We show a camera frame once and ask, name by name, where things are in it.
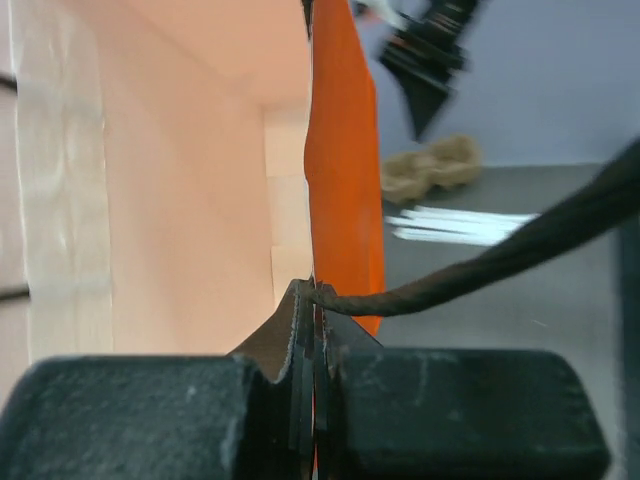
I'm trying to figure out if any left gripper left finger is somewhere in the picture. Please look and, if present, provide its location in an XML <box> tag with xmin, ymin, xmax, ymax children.
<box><xmin>1</xmin><ymin>280</ymin><xmax>314</xmax><ymax>479</ymax></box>

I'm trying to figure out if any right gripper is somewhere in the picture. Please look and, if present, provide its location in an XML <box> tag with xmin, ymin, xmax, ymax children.
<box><xmin>352</xmin><ymin>1</ymin><xmax>480</xmax><ymax>140</ymax></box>

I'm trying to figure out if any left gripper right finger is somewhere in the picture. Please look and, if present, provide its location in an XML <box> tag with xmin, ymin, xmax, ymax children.
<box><xmin>315</xmin><ymin>310</ymin><xmax>610</xmax><ymax>479</ymax></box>

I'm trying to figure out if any orange paper gift bag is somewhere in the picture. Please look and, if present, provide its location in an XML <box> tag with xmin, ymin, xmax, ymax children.
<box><xmin>1</xmin><ymin>1</ymin><xmax>384</xmax><ymax>372</ymax></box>

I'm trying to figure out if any brown cardboard cup carrier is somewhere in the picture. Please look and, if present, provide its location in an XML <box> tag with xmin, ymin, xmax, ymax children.
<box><xmin>380</xmin><ymin>134</ymin><xmax>482</xmax><ymax>205</ymax></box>

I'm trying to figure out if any white wrapped straws bundle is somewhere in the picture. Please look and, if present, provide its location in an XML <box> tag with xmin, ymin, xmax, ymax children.
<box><xmin>385</xmin><ymin>206</ymin><xmax>538</xmax><ymax>247</ymax></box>

